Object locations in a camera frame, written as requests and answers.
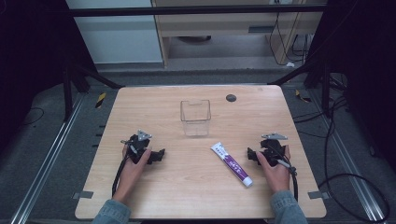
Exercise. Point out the person's left hand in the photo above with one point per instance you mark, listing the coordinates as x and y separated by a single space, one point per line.
131 174

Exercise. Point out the person's right hand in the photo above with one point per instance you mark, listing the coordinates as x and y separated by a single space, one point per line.
275 175

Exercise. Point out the light wooden desk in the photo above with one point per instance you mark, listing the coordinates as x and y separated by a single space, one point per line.
218 23

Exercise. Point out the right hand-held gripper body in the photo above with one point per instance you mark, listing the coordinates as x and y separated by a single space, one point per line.
274 148

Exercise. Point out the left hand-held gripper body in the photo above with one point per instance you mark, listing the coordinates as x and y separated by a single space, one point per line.
139 144

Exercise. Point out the yellow black striped tape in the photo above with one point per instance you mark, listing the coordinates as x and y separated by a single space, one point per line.
100 100
301 96

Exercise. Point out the black metal frame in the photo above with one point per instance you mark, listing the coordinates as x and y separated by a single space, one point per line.
186 11

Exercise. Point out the purple and white toothpaste tube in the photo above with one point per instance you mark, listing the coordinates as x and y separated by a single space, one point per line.
232 164

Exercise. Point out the aluminium floor rail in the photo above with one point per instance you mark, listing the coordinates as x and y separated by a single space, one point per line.
348 161
46 161

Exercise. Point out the white cabinet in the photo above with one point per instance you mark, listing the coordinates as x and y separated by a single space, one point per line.
118 34

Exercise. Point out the clear plastic container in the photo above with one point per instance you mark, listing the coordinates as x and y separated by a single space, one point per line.
195 117

